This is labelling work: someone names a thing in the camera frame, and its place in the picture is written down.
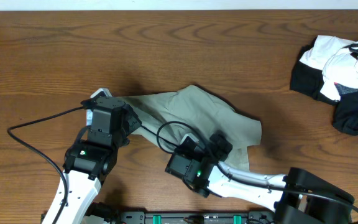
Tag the white garment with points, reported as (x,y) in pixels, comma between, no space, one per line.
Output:
(336,61)

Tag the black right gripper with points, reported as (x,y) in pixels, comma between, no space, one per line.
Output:
(220,142)

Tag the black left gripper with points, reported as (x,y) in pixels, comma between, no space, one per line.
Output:
(132,119)

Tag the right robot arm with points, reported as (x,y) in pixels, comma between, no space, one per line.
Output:
(296,197)

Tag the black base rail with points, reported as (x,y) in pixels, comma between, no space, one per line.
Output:
(183,218)

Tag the black garment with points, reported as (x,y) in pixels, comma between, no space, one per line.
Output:
(304,80)

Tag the khaki green shorts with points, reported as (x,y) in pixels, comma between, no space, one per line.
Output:
(202,111)

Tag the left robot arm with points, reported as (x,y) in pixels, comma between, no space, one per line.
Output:
(91,158)

